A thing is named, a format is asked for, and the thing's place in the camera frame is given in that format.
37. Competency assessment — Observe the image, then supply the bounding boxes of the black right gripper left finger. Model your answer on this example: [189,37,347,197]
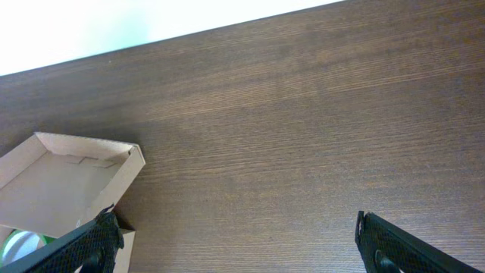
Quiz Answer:
[1,207,124,273]

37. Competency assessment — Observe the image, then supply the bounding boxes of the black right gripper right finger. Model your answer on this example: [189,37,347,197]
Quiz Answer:
[355,211,478,273]

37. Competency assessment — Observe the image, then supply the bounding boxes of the green tape roll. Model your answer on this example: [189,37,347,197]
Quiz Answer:
[1,230,55,267]

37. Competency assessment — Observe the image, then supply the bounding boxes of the brown cardboard box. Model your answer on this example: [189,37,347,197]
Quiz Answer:
[0,131,146,273]

